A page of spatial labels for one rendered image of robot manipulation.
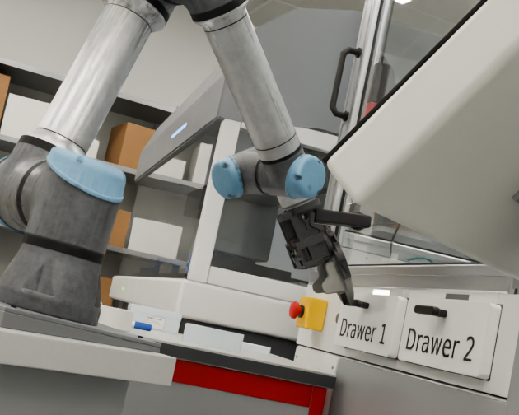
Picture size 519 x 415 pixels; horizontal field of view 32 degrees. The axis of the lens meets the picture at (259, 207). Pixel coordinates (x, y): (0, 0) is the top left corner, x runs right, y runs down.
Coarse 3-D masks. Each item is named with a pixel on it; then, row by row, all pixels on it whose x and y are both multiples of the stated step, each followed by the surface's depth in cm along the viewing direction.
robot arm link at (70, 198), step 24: (48, 168) 127; (72, 168) 125; (96, 168) 125; (24, 192) 130; (48, 192) 125; (72, 192) 124; (96, 192) 125; (120, 192) 129; (24, 216) 131; (48, 216) 124; (72, 216) 124; (96, 216) 125; (72, 240) 123; (96, 240) 126
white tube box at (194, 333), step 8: (192, 328) 191; (200, 328) 191; (208, 328) 191; (184, 336) 191; (192, 336) 191; (200, 336) 191; (208, 336) 191; (216, 336) 191; (224, 336) 191; (232, 336) 191; (240, 336) 191; (200, 344) 191; (208, 344) 191; (216, 344) 191; (224, 344) 191; (232, 344) 191; (240, 344) 191
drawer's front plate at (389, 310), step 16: (384, 304) 168; (400, 304) 162; (352, 320) 181; (368, 320) 173; (384, 320) 166; (400, 320) 162; (336, 336) 188; (352, 336) 179; (368, 336) 171; (384, 336) 164; (400, 336) 161; (384, 352) 162
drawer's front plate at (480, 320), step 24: (408, 312) 158; (456, 312) 141; (480, 312) 134; (432, 336) 147; (456, 336) 139; (480, 336) 132; (408, 360) 154; (432, 360) 145; (456, 360) 138; (480, 360) 131
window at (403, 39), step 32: (384, 0) 222; (416, 0) 200; (448, 0) 183; (384, 32) 216; (416, 32) 196; (384, 64) 211; (384, 96) 206; (384, 224) 188; (352, 256) 202; (384, 256) 184; (416, 256) 169; (448, 256) 156
